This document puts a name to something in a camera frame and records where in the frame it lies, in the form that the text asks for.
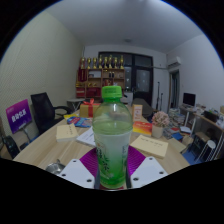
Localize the grey armchair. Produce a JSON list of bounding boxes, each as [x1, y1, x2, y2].
[[131, 97, 155, 118]]

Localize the blue printed book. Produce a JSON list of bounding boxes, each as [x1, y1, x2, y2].
[[66, 115, 93, 129]]

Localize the gift box with red ribbon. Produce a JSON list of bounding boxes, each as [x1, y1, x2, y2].
[[79, 98, 101, 119]]

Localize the white round stool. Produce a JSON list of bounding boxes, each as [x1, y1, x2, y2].
[[199, 139, 218, 160]]

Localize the white booklet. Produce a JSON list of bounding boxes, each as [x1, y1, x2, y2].
[[75, 125, 98, 148]]

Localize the black computer monitor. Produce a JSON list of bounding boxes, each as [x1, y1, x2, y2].
[[182, 92, 197, 108]]

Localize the black framed glass door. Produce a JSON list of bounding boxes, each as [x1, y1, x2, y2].
[[98, 51, 154, 104]]

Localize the green drink bottle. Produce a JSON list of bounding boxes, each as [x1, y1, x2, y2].
[[91, 85, 134, 190]]

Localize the black office chair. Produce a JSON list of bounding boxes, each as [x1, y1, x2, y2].
[[30, 92, 73, 134]]

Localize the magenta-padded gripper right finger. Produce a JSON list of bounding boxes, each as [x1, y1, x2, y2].
[[125, 145, 169, 190]]

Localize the black chair with armrest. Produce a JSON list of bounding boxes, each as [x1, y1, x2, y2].
[[1, 134, 21, 160]]

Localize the cluttered wooden side desk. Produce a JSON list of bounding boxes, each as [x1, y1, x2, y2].
[[193, 106, 224, 161]]

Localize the standing orange card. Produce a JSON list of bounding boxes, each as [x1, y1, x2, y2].
[[132, 103, 144, 123]]

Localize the white wall air conditioner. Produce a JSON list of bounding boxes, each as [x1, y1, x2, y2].
[[166, 55, 183, 69]]

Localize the wooden shelf unit with trophies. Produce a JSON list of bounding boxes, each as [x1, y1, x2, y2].
[[75, 54, 126, 99]]

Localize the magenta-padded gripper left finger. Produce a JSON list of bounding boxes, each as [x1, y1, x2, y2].
[[57, 147, 101, 190]]

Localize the pink flowers in white pot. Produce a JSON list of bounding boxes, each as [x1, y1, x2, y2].
[[151, 110, 171, 140]]

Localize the small round white table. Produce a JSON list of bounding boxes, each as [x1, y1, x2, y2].
[[66, 97, 86, 113]]

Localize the small beige book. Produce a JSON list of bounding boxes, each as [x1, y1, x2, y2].
[[55, 123, 79, 143]]

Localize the purple sign board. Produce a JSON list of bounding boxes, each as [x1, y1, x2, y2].
[[5, 98, 33, 135]]

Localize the orange red book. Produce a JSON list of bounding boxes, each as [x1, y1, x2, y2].
[[132, 120, 154, 136]]

